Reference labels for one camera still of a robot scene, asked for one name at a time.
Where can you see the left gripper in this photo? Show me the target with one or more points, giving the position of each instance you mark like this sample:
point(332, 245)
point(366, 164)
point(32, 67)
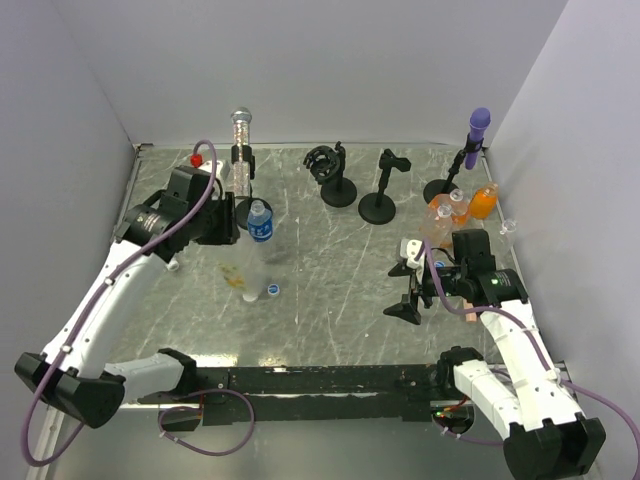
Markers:
point(228, 232)

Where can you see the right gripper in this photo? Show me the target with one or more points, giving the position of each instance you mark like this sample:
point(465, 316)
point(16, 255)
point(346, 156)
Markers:
point(406, 309)

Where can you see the blue label water bottle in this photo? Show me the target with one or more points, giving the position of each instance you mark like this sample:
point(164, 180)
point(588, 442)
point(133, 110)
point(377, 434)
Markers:
point(260, 221)

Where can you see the clear white-capped tea bottle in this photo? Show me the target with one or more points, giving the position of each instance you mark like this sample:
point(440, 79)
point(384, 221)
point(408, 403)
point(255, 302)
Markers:
point(244, 266)

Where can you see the white blue bottle cap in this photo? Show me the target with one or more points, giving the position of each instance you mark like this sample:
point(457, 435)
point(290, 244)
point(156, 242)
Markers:
point(273, 289)

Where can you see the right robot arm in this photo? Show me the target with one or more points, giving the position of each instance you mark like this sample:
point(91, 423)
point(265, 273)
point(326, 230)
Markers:
point(544, 432)

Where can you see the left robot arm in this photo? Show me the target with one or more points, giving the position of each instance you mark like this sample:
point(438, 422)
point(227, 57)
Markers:
point(72, 372)

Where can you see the orange square bottle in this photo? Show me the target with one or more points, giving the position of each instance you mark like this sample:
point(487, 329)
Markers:
point(458, 202)

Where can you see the orange round bottle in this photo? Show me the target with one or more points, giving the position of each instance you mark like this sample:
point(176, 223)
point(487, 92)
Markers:
point(484, 201)

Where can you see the clear capless bottle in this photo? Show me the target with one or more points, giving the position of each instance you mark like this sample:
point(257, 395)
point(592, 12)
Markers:
point(508, 231)

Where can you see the black glitter microphone stand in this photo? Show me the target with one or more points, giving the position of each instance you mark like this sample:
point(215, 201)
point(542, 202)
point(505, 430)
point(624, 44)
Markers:
point(243, 204)

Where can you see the pink beige microphone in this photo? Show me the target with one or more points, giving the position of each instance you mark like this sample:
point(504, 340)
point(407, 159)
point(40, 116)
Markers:
point(470, 315)

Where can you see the black empty clip stand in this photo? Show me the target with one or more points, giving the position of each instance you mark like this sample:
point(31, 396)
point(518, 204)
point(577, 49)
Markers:
point(378, 208)

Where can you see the glitter silver microphone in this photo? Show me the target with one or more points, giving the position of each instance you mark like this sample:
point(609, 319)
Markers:
point(241, 156)

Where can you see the black purple microphone stand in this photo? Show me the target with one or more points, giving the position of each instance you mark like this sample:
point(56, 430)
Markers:
point(438, 186)

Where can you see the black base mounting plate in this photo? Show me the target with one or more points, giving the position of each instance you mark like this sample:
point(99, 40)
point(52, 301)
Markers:
point(412, 393)

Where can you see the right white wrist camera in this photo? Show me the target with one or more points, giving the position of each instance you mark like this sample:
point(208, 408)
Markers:
point(411, 252)

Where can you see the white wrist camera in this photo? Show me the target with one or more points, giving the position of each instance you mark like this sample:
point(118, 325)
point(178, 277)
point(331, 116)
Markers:
point(411, 252)
point(220, 167)

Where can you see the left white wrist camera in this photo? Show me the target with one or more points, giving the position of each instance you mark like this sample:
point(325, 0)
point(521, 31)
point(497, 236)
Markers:
point(220, 167)

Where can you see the black shock mount stand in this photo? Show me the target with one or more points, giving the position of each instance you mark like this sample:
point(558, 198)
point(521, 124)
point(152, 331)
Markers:
point(327, 165)

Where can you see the aluminium rail frame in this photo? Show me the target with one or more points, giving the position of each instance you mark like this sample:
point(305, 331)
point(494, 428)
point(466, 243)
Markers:
point(542, 429)

